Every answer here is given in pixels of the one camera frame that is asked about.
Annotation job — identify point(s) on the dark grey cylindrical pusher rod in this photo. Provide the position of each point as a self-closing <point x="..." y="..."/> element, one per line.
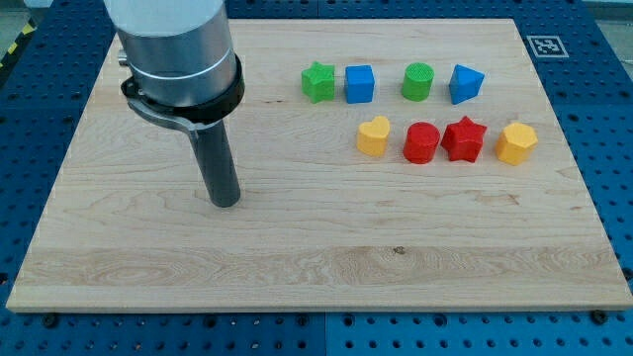
<point x="213" y="154"/>

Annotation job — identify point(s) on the black flange with metal bracket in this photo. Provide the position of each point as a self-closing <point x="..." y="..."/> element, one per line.
<point x="190" y="92"/>

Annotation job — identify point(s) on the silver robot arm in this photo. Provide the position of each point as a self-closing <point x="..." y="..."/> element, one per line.
<point x="153" y="25"/>

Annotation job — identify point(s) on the green star block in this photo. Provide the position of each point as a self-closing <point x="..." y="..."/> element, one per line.
<point x="318" y="82"/>

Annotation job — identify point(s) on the red star block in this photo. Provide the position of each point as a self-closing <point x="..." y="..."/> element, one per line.
<point x="464" y="140"/>

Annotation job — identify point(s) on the yellow heart block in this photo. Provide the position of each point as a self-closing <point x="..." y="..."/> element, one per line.
<point x="373" y="136"/>

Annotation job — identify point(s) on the blue cube block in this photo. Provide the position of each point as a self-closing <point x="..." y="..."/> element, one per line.
<point x="359" y="84"/>

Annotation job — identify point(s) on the wooden board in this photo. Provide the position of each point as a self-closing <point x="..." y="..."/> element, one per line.
<point x="321" y="226"/>

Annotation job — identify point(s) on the red cylinder block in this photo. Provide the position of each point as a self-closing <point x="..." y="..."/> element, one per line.
<point x="421" y="142"/>

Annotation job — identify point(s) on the green cylinder block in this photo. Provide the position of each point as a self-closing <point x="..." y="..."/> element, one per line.
<point x="417" y="81"/>

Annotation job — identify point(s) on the black bolt front left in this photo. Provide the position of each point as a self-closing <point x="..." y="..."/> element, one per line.
<point x="50" y="320"/>

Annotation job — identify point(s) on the black bolt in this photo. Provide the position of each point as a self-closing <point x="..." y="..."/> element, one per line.
<point x="50" y="320"/>
<point x="599" y="317"/>

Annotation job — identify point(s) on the blue triangular prism block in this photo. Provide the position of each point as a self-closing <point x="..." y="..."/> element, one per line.
<point x="465" y="84"/>

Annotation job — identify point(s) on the yellow hexagon block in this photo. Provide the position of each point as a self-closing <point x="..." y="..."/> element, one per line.
<point x="516" y="143"/>

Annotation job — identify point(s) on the white fiducial marker tag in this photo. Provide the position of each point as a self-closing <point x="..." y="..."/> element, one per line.
<point x="547" y="46"/>

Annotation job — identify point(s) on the black bolt front right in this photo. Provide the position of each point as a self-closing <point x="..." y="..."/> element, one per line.
<point x="599" y="317"/>

